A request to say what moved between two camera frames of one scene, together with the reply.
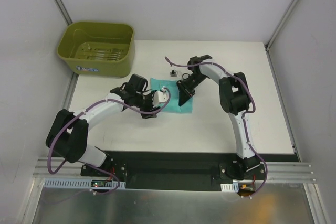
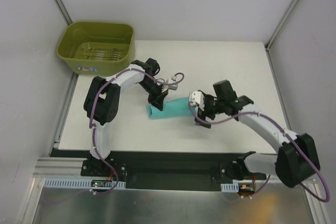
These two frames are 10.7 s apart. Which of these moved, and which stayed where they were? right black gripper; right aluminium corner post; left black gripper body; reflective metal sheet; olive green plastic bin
Moved: right black gripper; left black gripper body
Stayed: reflective metal sheet; olive green plastic bin; right aluminium corner post
